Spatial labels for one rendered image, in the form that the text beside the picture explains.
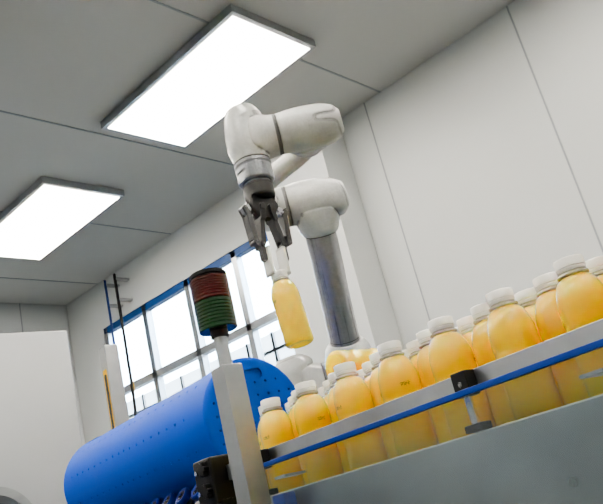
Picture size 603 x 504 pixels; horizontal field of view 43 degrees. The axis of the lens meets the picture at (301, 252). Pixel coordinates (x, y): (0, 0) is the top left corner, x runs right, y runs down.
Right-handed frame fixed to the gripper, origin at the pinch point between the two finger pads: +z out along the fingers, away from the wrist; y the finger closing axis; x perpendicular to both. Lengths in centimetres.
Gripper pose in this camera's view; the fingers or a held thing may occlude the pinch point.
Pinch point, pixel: (275, 262)
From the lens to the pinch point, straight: 175.8
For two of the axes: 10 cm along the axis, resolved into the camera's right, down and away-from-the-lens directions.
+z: 2.3, 9.2, -3.2
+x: 5.9, -3.9, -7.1
